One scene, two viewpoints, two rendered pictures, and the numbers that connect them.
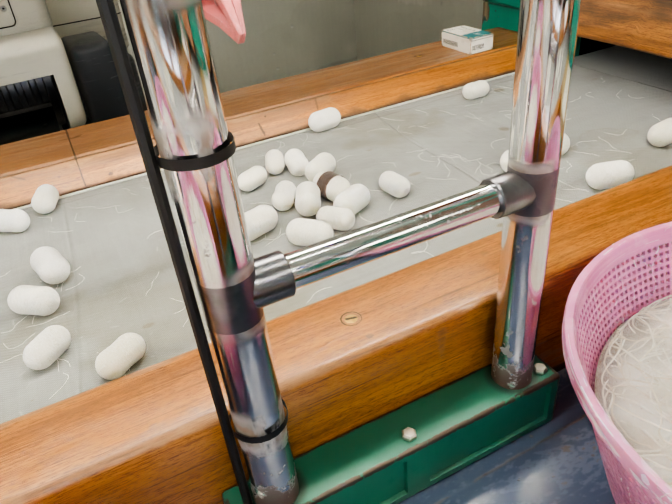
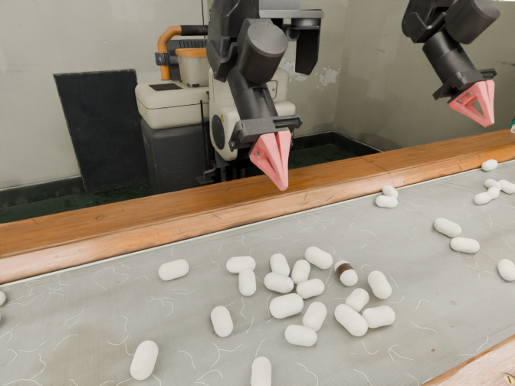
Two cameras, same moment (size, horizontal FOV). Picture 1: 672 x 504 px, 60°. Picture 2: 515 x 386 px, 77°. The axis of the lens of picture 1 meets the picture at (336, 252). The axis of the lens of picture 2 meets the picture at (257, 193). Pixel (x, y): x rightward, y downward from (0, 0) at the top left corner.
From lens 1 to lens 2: 0.49 m
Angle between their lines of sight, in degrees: 5
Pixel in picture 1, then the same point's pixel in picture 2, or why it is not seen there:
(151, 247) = (477, 223)
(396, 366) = not seen: outside the picture
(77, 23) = not seen: hidden behind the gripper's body
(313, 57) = (313, 119)
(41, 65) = not seen: hidden behind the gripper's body
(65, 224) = (410, 206)
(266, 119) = (460, 161)
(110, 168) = (403, 179)
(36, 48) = (286, 110)
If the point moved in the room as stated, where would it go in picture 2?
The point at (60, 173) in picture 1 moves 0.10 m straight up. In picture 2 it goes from (384, 179) to (395, 128)
